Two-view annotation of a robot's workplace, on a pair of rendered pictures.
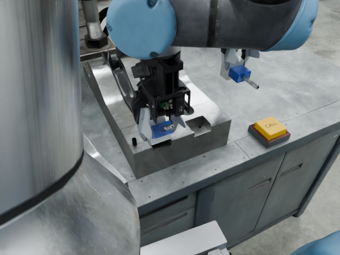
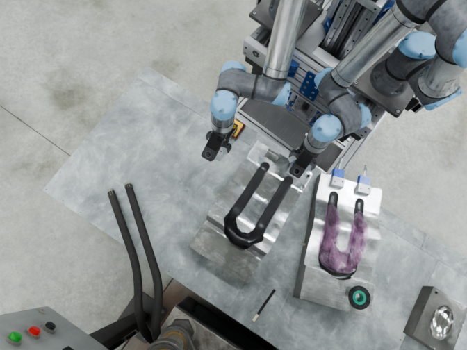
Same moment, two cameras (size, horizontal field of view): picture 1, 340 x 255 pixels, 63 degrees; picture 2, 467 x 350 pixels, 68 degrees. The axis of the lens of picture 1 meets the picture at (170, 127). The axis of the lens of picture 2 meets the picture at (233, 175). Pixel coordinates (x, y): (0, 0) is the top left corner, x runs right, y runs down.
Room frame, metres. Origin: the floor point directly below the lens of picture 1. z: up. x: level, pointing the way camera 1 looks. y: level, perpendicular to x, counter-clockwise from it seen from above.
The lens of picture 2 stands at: (0.94, 0.21, 2.19)
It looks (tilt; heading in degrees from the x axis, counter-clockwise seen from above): 73 degrees down; 228
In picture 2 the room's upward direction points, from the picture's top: 12 degrees clockwise
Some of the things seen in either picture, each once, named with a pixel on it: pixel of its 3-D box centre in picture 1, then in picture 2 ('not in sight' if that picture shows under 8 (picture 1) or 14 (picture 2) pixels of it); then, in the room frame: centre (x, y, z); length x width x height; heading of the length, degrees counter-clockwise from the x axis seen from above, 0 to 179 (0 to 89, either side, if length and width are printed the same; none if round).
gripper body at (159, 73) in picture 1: (162, 82); (310, 148); (0.42, 0.01, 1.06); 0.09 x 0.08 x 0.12; 27
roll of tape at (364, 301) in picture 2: not in sight; (357, 297); (0.54, 0.54, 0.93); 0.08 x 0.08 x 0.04
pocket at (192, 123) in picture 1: (198, 129); (271, 156); (0.50, -0.07, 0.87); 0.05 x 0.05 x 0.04; 27
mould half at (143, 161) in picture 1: (144, 88); (252, 209); (0.68, 0.07, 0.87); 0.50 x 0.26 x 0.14; 27
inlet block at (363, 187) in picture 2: not in sight; (363, 179); (0.22, 0.20, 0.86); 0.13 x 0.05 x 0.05; 44
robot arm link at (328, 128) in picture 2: not in sight; (324, 131); (0.43, 0.02, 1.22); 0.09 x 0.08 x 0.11; 174
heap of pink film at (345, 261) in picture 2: not in sight; (343, 238); (0.45, 0.35, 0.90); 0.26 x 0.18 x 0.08; 44
